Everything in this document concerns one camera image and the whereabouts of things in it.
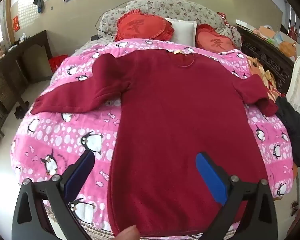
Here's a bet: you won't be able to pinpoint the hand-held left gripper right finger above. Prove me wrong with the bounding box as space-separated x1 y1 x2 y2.
195 152 278 240

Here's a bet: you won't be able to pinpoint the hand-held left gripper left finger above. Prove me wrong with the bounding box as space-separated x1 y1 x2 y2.
12 150 95 240

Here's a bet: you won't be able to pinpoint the dark red sweater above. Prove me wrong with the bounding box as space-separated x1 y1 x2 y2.
30 49 279 238

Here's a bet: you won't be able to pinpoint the dark clothes pile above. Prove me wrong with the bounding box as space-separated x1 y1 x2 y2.
275 96 300 168

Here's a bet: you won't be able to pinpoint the person's left hand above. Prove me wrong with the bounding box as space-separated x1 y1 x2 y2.
114 225 140 240

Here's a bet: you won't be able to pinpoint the pink penguin print blanket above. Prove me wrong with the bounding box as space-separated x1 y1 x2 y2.
11 39 297 238

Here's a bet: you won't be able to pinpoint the black shoes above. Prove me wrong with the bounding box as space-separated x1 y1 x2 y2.
14 105 29 119

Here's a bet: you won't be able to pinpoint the orange printed blanket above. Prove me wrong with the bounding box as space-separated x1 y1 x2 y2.
246 56 282 105

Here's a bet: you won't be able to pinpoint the red bag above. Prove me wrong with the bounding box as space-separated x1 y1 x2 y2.
49 54 68 72

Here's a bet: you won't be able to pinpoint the dark wooden cabinet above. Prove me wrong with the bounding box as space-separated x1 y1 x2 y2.
0 30 53 150

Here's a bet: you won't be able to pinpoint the small red heart pillow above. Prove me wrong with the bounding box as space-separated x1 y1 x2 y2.
195 24 237 54

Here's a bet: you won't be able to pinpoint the white pillow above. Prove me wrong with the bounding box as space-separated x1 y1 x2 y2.
165 18 197 47

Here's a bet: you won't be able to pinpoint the large red heart pillow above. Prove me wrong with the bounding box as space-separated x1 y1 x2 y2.
114 9 175 42

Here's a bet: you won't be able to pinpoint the black cable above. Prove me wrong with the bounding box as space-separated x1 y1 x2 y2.
95 12 115 40

